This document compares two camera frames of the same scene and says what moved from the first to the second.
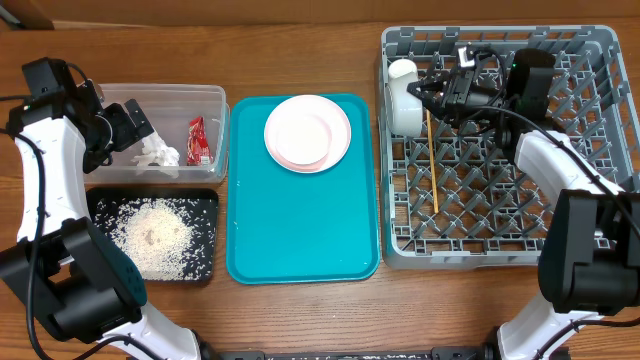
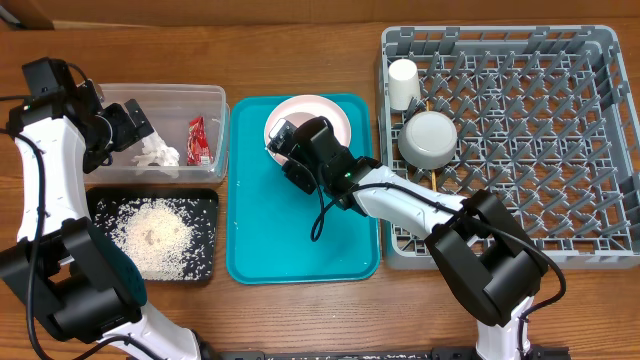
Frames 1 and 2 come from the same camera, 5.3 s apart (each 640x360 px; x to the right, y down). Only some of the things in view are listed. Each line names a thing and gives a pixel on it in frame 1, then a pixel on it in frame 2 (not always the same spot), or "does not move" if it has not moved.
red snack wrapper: x=198 y=151 does not move
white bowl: x=405 y=107 -> x=427 y=139
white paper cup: x=403 y=70 does not move
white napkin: x=157 y=157 does not move
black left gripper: x=128 y=131 does not move
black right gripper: x=455 y=94 -> x=297 y=171
